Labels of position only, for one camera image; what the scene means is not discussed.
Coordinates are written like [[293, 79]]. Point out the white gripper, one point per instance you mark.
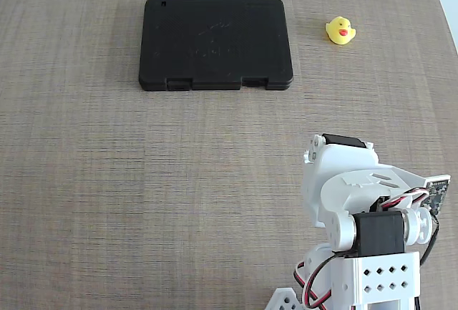
[[344, 141]]

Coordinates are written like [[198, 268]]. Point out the yellow rubber duck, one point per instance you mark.
[[338, 32]]

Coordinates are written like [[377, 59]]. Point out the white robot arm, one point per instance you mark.
[[379, 277]]

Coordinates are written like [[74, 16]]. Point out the black plastic flat case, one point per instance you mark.
[[214, 45]]

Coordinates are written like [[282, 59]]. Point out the green camera circuit board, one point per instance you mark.
[[438, 195]]

